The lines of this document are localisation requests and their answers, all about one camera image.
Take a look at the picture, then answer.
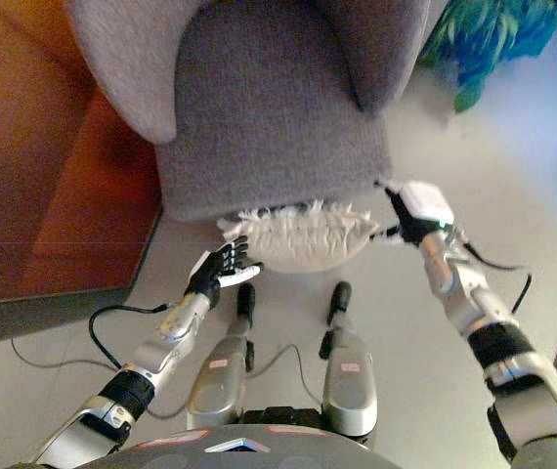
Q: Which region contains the silver right robot leg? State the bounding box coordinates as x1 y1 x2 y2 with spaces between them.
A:
318 281 378 436

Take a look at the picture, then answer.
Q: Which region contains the thick black wrist cable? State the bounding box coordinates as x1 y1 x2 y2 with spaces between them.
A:
88 303 170 370

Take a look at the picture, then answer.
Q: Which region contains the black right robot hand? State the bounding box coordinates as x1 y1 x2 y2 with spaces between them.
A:
370 179 455 248

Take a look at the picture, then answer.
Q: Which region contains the grey fabric armchair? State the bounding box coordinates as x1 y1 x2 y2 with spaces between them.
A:
65 0 431 224

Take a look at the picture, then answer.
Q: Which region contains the reddish brown wooden table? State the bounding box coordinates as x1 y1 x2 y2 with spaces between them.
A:
0 0 165 349

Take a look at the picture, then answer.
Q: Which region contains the beige fringed pillow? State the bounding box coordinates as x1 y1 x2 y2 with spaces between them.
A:
217 197 382 274

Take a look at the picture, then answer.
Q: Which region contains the dark grey robot torso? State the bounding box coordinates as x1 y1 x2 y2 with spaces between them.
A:
77 423 407 469

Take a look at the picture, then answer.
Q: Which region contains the green leafy potted plant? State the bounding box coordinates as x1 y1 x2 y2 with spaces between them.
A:
417 0 557 114

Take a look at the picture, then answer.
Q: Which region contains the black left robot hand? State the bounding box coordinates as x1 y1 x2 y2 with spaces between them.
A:
184 235 264 310

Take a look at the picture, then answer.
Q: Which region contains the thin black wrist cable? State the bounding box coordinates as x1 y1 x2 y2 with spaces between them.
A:
463 241 534 314

